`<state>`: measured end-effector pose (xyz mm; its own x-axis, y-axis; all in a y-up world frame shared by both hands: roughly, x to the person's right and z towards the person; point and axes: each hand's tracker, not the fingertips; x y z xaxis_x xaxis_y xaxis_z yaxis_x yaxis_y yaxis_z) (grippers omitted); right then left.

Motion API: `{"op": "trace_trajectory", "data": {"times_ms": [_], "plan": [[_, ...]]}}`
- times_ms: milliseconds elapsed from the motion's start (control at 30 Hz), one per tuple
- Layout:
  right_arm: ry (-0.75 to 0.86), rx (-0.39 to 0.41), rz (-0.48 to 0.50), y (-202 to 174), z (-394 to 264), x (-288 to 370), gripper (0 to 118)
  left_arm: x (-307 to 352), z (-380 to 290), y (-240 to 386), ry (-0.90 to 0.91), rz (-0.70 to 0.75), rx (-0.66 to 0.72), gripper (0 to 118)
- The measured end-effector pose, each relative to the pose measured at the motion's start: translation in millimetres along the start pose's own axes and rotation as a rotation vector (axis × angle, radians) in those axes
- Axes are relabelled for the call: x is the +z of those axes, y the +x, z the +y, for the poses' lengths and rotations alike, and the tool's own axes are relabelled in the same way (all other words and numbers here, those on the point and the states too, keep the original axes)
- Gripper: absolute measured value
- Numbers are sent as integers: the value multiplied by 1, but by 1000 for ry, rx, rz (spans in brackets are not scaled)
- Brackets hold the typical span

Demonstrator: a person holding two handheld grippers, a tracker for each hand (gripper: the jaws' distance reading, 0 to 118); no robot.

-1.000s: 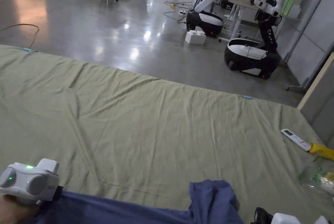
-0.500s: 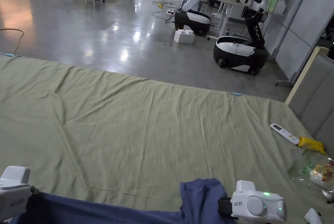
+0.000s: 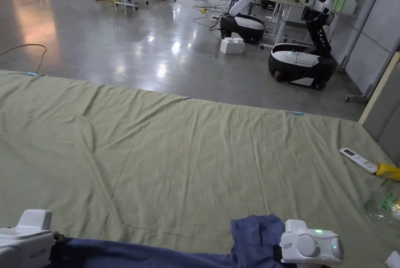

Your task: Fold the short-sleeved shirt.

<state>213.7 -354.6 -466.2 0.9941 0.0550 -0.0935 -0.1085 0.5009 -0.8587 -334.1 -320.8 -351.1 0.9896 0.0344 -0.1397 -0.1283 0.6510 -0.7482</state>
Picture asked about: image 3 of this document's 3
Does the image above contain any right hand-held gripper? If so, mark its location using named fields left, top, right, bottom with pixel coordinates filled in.
left=273, top=219, right=344, bottom=264

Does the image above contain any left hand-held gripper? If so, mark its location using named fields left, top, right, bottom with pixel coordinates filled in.
left=0, top=209, right=66, bottom=268

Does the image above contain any dark blue shirt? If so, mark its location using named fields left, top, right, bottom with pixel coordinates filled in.
left=50, top=214, right=286, bottom=268

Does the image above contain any small white object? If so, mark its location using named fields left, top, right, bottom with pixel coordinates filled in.
left=385, top=250, right=400, bottom=268

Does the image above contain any clear bag with green print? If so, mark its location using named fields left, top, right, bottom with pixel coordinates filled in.
left=364, top=180, right=400, bottom=228

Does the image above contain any white remote control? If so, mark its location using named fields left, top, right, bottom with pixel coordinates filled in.
left=340, top=147, right=378, bottom=175

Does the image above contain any yellow plastic bag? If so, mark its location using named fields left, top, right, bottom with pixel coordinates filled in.
left=375, top=162, right=400, bottom=183

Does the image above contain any grey padded headboard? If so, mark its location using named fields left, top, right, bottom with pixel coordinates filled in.
left=359, top=50, right=400, bottom=168

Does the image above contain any bed with pale green sheet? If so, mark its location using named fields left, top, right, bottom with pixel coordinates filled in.
left=0, top=69, right=400, bottom=268

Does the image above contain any white and black wheeled robot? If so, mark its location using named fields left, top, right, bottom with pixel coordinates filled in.
left=268, top=0, right=346, bottom=90
left=219, top=0, right=282, bottom=45

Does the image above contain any white box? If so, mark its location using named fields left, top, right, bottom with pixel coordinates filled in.
left=220, top=37, right=245, bottom=54

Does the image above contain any white table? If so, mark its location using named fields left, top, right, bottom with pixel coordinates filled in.
left=259, top=0, right=357, bottom=50

